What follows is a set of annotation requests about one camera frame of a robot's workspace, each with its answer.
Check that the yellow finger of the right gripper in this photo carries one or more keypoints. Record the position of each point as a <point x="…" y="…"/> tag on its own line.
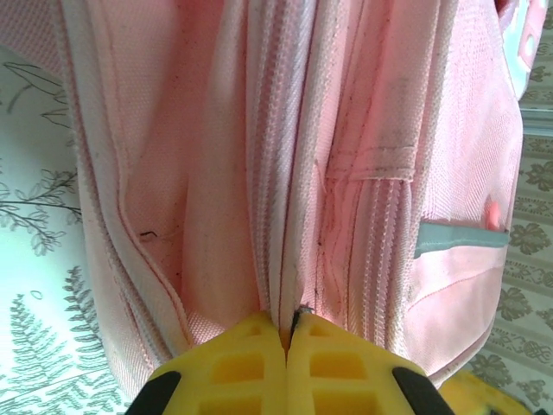
<point x="484" y="397"/>

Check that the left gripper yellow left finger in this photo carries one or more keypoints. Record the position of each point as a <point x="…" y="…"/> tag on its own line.
<point x="203" y="376"/>

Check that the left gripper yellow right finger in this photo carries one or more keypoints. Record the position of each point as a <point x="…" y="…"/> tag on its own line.
<point x="371" y="380"/>

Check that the pink student backpack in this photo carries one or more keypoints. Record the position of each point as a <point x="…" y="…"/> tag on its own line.
<point x="173" y="129"/>

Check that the floral table cloth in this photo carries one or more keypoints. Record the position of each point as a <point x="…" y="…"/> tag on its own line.
<point x="34" y="302"/>

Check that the thin aluminium wall rail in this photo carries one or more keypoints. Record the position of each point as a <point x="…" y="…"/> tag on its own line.
<point x="538" y="122"/>

